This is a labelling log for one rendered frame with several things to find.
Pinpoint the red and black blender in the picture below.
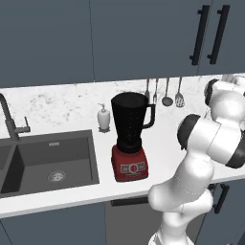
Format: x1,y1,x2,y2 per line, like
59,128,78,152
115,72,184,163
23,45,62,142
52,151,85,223
110,92,157,183

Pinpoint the white soap dispenser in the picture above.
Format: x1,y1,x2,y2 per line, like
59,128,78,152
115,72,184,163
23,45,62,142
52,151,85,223
97,102,111,133

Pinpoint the dark grey sink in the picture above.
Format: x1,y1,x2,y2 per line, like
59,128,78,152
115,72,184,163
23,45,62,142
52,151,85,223
0,128,100,199

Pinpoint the grey dishwasher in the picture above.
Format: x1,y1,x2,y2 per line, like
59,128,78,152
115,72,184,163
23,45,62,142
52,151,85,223
104,196,206,245

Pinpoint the dark grey tap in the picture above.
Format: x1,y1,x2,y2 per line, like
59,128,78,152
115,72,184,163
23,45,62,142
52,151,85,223
0,93,32,144

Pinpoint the hanging fork with wooden handle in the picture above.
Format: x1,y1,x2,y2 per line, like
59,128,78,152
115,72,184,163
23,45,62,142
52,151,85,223
152,78,160,105

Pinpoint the hanging ladle with wooden handle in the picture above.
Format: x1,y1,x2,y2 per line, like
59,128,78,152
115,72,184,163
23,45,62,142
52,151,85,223
161,77,174,107

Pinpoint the hanging slotted spatula wooden handle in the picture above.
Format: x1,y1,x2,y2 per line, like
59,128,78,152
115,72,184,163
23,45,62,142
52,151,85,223
174,76,186,108

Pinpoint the black dishwasher handle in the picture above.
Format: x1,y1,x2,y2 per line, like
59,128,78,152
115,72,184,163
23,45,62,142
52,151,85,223
110,196,150,207

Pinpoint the wide grey wall cupboard door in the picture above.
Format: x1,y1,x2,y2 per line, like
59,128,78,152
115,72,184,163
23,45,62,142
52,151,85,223
0,0,96,89

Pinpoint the black wall cupboard handle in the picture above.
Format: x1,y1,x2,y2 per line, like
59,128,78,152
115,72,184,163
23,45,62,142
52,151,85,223
207,4,231,65
189,4,211,66

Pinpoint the black base cupboard handle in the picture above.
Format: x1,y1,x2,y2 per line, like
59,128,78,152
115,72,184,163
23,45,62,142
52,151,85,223
213,183,231,214

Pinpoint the narrow grey wall cupboard door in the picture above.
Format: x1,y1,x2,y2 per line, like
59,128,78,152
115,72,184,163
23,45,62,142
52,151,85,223
196,0,245,77

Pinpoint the grey base cupboard door with handle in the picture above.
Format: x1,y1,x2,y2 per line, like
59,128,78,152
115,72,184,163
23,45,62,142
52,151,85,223
194,177,245,245

